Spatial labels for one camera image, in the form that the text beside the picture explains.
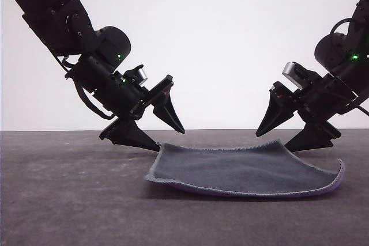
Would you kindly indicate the purple towel with grey hem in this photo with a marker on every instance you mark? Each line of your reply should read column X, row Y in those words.
column 230, row 171

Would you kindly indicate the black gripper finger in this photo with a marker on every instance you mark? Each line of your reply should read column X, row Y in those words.
column 168, row 115
column 275, row 113
column 131, row 136
column 311, row 139

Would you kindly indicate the grey table cloth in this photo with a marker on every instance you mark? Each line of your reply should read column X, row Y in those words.
column 72, row 205

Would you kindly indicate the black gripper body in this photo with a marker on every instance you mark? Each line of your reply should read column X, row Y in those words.
column 323, row 99
column 115, row 96

